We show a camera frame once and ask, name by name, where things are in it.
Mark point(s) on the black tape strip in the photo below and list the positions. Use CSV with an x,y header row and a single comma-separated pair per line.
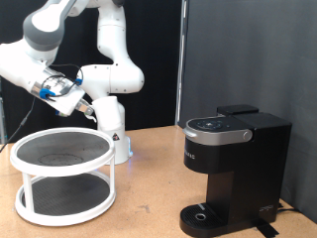
x,y
266,229

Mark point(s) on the grey metal frame post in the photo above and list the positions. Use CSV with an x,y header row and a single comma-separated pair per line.
x,y
2,115

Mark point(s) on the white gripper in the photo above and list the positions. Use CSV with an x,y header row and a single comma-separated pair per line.
x,y
67,100

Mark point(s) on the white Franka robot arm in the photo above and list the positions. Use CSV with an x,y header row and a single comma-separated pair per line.
x,y
122,77

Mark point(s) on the black Keurig coffee machine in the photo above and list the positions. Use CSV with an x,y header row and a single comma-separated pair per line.
x,y
254,165

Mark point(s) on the wrist camera on blue mount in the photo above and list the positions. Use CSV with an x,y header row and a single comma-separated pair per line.
x,y
61,114

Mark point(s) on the white two-tier turntable stand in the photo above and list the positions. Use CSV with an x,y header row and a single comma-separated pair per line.
x,y
62,198

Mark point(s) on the vertical metal pole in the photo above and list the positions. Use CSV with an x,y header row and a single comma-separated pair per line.
x,y
180,66

